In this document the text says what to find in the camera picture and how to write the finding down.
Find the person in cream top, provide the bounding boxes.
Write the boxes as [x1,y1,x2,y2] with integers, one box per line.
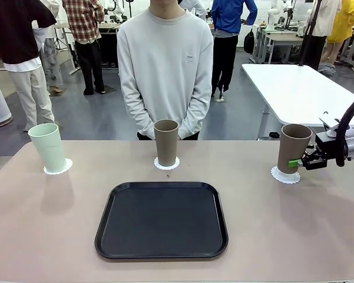
[299,0,342,71]

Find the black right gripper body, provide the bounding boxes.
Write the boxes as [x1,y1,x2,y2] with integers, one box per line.
[302,147,327,171]

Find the light green tall cup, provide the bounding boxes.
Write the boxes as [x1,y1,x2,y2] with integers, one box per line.
[28,123,68,173]

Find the black tripod stand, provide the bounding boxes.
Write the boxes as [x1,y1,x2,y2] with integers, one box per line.
[297,0,323,68]

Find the grey frame workbench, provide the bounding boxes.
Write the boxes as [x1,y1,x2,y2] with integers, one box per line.
[253,25,306,64]

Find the grey crumpled cloth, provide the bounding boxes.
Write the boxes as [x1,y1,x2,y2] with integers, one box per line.
[317,62,336,78]

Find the person's left forearm grey sleeve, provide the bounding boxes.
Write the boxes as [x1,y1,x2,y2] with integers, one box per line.
[178,88,213,140]

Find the wooden top desk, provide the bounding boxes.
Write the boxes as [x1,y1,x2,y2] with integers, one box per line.
[54,22,123,74]

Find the person in black shirt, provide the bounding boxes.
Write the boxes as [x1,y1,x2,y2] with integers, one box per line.
[0,0,58,133]

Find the white paper doily coaster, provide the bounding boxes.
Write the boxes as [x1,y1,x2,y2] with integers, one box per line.
[43,157,74,176]
[153,156,181,172]
[270,164,301,185]

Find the black hanging bag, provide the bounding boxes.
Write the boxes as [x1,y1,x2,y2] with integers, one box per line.
[243,29,256,54]

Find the person in grey sweatshirt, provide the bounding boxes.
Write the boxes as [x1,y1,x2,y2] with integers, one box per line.
[117,0,214,141]

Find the person in plaid shirt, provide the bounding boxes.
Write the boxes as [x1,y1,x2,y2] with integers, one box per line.
[61,0,107,96]

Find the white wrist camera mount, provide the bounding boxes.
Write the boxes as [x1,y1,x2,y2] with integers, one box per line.
[318,111,342,138]

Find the black robot cable conduit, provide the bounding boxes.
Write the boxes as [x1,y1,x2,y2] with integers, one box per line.
[335,88,354,167]

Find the person in blue shirt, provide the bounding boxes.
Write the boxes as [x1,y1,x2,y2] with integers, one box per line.
[211,0,259,103]

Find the person in patterned skirt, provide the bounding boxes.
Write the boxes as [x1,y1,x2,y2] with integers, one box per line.
[32,0,64,94]

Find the black plastic serving tray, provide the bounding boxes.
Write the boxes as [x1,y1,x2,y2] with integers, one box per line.
[94,181,229,260]

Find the brown tall cup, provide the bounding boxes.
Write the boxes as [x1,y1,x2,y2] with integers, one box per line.
[153,119,180,167]
[276,123,313,176]

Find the person's right forearm grey sleeve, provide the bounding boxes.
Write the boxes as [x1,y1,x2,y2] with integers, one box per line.
[122,88,154,139]

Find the person in yellow coat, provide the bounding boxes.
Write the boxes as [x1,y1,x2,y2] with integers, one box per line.
[320,0,354,64]

